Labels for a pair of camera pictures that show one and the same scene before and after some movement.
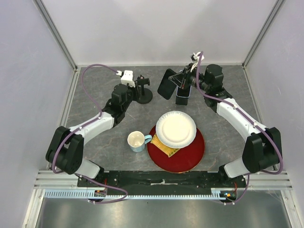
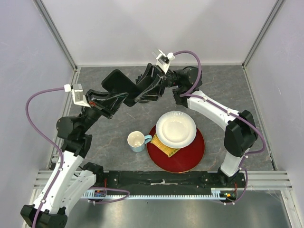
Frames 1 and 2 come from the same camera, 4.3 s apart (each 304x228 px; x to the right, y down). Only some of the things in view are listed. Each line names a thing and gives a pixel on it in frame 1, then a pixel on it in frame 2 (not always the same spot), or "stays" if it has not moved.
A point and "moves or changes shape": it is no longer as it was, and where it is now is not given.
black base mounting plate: [156, 183] stays
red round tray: [184, 159] stays
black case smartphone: [167, 87] moves or changes shape
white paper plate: [175, 129] stays
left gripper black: [130, 88] -> [100, 101]
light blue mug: [137, 140] stays
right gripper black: [183, 77] -> [152, 93]
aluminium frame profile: [51, 179] stays
